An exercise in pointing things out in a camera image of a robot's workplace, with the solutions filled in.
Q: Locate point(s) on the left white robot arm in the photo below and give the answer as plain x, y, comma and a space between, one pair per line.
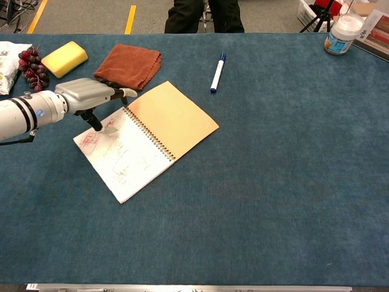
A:
21, 117

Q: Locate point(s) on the chrome stool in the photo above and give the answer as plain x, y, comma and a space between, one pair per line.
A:
206, 16

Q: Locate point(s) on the jar with white lid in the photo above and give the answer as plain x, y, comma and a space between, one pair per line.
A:
342, 35

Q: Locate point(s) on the white plastic basket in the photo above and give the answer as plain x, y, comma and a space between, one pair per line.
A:
305, 13

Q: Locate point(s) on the box with striped pattern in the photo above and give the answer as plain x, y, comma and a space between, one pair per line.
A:
377, 33

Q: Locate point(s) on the white snack bag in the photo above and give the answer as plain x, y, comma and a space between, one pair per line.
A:
7, 67

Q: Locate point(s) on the black tripod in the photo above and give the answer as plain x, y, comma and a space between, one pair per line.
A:
319, 18

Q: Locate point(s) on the tan spiral notebook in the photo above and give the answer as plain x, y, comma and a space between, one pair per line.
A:
173, 121

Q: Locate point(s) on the dark red grape bunch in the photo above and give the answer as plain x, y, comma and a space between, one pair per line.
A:
33, 71

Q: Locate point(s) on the yellow sponge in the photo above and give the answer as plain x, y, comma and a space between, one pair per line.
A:
64, 59

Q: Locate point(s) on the brown folded cloth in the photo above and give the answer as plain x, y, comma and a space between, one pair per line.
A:
127, 65

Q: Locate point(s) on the white marker with blue cap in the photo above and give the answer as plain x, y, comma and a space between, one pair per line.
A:
217, 74

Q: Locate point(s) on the person in black trousers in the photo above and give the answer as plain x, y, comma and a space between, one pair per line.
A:
182, 18

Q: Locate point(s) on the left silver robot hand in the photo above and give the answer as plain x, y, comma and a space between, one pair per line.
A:
85, 92

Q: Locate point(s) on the aluminium table edge rail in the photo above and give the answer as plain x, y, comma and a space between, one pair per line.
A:
182, 288

